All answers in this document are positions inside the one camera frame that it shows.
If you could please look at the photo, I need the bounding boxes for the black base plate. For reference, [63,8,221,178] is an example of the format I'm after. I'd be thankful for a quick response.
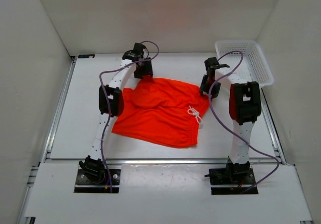
[204,168,258,195]
[74,168,121,194]

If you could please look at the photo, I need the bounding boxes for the aluminium left rail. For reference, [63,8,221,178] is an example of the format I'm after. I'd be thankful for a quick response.
[39,56,77,163]

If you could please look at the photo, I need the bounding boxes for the black corner label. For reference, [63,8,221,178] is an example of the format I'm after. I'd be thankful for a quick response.
[78,54,95,59]

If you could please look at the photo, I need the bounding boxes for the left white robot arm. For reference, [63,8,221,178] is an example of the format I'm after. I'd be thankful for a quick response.
[79,40,159,189]

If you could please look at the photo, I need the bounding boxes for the orange shorts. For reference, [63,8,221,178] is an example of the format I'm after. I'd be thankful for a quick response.
[112,76,209,148]

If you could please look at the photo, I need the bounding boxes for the aluminium front rail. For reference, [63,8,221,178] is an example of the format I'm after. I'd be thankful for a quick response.
[44,157,276,165]

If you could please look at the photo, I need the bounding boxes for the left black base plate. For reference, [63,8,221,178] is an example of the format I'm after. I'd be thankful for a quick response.
[74,168,121,194]

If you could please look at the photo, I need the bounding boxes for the white plastic basket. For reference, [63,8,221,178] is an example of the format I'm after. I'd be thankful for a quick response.
[215,40,274,87]

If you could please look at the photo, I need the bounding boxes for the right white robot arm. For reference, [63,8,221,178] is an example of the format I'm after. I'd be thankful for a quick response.
[199,57,261,184]

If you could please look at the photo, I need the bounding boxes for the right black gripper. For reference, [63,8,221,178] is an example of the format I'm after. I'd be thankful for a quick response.
[199,75,222,99]

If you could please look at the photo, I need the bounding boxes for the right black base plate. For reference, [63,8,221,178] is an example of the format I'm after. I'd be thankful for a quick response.
[204,168,258,195]

